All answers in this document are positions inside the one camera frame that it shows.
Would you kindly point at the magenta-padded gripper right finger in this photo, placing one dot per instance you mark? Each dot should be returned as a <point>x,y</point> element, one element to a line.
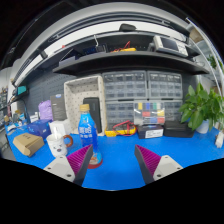
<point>164,167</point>

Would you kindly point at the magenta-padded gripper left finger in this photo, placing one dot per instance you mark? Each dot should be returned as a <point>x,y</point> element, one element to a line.
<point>60,168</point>

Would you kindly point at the blue drink bottle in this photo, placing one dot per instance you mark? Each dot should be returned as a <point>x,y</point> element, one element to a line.
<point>87,131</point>

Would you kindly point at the flat round red coaster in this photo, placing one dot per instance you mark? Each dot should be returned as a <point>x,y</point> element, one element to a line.
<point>97,162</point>

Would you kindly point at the black box with white label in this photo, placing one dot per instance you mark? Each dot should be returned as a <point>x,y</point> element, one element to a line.
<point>150,132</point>

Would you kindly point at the brown cardboard box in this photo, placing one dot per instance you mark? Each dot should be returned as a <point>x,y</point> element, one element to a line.
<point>28,144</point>

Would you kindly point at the small white box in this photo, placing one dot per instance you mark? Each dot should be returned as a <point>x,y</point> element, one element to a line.
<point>61,126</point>

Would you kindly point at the blue plastic box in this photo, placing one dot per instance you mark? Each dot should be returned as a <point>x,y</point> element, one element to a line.
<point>39,128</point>

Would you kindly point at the clear box of coloured tubing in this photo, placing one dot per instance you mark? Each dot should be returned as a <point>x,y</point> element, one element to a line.
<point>149,113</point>

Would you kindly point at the yellow multimeter with red leads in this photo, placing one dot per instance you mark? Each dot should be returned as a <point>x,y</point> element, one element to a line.
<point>121,130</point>

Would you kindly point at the grey small-parts drawer cabinet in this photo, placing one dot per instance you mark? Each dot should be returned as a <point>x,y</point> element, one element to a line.
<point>124,85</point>
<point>173,108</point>
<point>165,85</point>
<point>119,111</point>

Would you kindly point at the dark grey carton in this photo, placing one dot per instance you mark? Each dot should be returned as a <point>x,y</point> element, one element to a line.
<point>58,107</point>

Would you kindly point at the small white adapter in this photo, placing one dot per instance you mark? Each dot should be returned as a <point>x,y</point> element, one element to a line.
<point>219,140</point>

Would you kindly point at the black upright speaker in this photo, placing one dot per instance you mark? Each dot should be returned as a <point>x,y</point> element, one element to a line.
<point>95,113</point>

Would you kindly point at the green potted plant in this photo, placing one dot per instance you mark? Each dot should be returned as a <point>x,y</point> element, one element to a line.
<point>198,106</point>

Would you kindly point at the beige dotted storage crate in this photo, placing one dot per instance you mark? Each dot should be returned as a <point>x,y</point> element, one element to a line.
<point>75,96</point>

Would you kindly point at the teal lamp head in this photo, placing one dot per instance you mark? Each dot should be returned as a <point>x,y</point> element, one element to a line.
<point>21,90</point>

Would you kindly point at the dark overhead shelf with equipment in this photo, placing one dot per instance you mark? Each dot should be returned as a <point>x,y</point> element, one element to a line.
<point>130,63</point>

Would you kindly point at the white metal rack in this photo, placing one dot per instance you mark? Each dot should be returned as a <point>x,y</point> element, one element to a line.
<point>205,41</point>

